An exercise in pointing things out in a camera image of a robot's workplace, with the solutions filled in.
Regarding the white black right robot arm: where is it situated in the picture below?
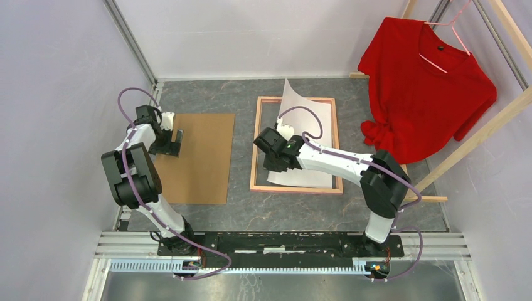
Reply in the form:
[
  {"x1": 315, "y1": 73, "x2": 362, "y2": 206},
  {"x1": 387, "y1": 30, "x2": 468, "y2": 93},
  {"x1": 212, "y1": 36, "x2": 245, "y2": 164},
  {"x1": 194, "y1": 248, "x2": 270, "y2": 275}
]
[{"x1": 253, "y1": 127, "x2": 413, "y2": 256}]

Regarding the coastal landscape photo print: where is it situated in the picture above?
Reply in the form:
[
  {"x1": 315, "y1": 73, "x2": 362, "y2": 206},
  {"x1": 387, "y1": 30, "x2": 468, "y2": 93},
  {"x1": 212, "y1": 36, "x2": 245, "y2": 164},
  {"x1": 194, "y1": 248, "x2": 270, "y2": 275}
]
[{"x1": 267, "y1": 80, "x2": 334, "y2": 189}]

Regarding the pink wooden picture frame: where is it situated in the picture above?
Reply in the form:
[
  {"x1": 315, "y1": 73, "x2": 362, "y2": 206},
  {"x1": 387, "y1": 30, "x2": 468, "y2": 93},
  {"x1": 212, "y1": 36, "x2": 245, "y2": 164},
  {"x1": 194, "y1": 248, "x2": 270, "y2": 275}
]
[{"x1": 249, "y1": 96, "x2": 344, "y2": 195}]

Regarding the brown backing board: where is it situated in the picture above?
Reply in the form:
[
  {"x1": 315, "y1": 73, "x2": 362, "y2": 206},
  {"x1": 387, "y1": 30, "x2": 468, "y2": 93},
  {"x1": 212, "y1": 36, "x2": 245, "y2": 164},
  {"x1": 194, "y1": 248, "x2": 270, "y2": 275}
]
[{"x1": 155, "y1": 114, "x2": 235, "y2": 205}]

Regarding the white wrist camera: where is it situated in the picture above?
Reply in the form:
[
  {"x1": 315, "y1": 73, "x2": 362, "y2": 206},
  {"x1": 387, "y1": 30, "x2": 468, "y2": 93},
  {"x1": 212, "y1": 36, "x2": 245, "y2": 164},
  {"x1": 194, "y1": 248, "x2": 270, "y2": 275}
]
[
  {"x1": 275, "y1": 117, "x2": 295, "y2": 141},
  {"x1": 160, "y1": 112, "x2": 175, "y2": 131}
]

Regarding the wooden clothes rack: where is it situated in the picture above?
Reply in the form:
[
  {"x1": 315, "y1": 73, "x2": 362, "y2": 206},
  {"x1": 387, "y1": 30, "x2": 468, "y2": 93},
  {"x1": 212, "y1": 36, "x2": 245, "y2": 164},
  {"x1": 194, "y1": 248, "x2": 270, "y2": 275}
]
[{"x1": 349, "y1": 0, "x2": 532, "y2": 204}]

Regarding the red t-shirt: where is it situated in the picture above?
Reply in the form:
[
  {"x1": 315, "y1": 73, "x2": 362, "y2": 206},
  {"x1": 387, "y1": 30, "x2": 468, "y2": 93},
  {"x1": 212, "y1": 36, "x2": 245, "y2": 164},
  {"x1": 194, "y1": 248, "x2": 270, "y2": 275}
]
[{"x1": 358, "y1": 17, "x2": 497, "y2": 164}]

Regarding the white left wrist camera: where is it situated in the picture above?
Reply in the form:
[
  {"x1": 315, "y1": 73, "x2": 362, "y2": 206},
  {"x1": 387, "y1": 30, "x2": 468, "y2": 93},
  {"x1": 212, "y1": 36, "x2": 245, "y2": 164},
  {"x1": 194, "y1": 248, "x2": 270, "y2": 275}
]
[{"x1": 160, "y1": 112, "x2": 175, "y2": 131}]

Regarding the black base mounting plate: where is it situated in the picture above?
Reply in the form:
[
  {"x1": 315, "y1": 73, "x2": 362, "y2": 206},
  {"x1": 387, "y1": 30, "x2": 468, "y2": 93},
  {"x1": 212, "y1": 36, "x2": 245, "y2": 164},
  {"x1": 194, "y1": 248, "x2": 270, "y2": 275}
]
[{"x1": 157, "y1": 231, "x2": 405, "y2": 268}]

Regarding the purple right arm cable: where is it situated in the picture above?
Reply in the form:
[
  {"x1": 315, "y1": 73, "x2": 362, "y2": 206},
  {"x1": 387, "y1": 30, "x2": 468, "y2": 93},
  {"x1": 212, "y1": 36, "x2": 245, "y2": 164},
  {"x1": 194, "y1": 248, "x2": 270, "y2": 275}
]
[{"x1": 275, "y1": 105, "x2": 424, "y2": 282}]

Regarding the pink clothes hanger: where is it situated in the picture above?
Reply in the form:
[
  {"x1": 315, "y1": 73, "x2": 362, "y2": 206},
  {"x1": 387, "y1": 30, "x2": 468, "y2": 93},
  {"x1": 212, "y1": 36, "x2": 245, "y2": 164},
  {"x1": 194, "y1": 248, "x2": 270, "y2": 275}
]
[{"x1": 418, "y1": 0, "x2": 475, "y2": 75}]

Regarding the aluminium rail frame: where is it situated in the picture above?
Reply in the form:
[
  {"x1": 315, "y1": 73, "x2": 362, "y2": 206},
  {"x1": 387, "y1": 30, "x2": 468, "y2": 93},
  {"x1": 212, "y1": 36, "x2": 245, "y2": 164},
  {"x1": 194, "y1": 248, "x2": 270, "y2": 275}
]
[{"x1": 81, "y1": 0, "x2": 483, "y2": 301}]

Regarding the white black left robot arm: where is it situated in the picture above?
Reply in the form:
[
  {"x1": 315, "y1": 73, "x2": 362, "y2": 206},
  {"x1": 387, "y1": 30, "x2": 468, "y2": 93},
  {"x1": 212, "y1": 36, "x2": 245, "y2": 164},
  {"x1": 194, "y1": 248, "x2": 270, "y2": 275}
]
[{"x1": 101, "y1": 105, "x2": 197, "y2": 256}]

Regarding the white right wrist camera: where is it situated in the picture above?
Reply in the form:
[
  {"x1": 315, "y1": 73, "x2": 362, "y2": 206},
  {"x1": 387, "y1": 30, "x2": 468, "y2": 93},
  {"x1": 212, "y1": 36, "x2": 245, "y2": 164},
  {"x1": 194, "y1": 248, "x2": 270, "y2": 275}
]
[{"x1": 275, "y1": 117, "x2": 295, "y2": 141}]

